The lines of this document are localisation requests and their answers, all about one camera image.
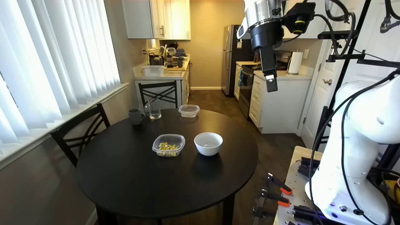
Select empty clear plastic container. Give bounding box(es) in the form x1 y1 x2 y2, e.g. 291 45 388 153
179 105 200 118

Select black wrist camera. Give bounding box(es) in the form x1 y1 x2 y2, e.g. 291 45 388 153
283 1 316 35

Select black orange clamp lower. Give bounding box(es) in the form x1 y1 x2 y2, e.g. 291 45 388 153
261 189 290 208

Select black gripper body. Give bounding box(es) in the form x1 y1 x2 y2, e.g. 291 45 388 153
250 21 284 76

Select dark grey cup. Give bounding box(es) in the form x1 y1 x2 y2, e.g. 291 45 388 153
129 109 144 126

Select white kitchen cabinet counter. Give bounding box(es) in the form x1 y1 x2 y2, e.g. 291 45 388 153
249 70 311 134

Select paper towel roll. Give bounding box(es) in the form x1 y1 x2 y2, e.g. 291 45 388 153
288 51 303 75

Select black orange clamp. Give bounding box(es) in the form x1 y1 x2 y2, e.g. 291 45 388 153
261 189 290 208
266 173 293 195

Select stainless steel refrigerator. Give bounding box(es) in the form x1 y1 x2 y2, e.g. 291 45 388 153
221 25 254 96

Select black orange clamp upper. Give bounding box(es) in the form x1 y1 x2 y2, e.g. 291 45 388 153
266 173 293 195

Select black stove oven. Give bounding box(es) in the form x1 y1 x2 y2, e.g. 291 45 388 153
238 65 260 116

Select round black table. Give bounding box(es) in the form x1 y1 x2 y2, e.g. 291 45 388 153
76 109 258 225

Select white vertical blinds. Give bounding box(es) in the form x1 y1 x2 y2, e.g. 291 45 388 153
0 0 120 144

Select white kitchen island counter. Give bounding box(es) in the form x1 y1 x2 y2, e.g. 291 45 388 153
133 56 190 108

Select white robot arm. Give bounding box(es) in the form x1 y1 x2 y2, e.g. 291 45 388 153
236 0 400 225

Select white upper cabinets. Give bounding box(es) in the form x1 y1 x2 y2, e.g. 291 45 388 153
121 0 191 40

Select black chair far side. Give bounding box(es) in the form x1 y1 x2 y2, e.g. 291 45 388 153
139 81 179 109

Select white ceramic bowl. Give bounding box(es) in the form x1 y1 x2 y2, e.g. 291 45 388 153
194 133 224 156

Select clear glass mug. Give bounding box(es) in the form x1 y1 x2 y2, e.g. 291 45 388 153
145 101 161 120

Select transparent plastic bowl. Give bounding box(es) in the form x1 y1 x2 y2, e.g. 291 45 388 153
153 134 185 158

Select black tripod stand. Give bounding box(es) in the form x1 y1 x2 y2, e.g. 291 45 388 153
313 0 400 149

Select black chair near window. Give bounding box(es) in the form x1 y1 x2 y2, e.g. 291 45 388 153
51 104 110 166

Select yellow food pieces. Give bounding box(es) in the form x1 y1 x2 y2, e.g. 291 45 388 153
156 143 179 156

